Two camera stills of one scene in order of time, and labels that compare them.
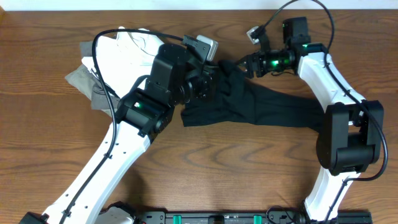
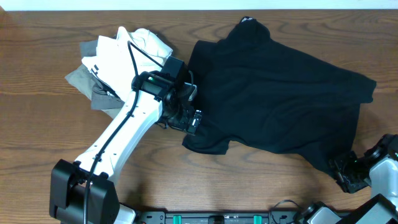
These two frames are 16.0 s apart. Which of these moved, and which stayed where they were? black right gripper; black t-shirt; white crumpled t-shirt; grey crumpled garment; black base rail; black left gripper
Moved: black right gripper; black t-shirt; black left gripper
Stayed: grey crumpled garment; white crumpled t-shirt; black base rail
